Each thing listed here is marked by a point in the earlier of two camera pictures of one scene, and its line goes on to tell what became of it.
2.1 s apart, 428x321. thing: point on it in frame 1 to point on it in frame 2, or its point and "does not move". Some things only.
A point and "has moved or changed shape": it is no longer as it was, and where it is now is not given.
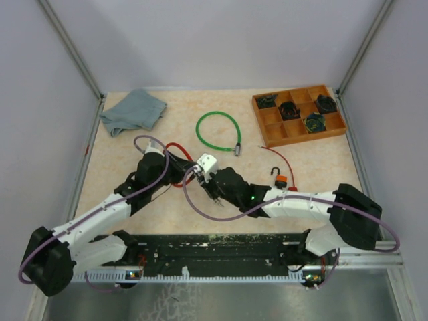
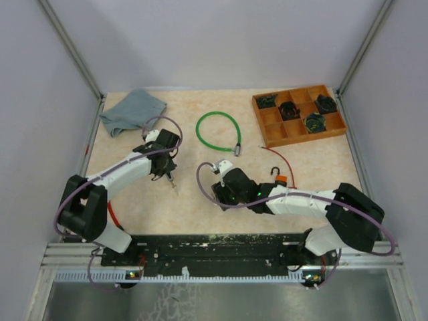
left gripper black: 180,166 to 170,167
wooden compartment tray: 295,115 does not move
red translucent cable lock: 188,156 has moved or changed shape
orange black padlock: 281,180 does not move
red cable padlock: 293,188 does not move
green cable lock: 237,149 does not move
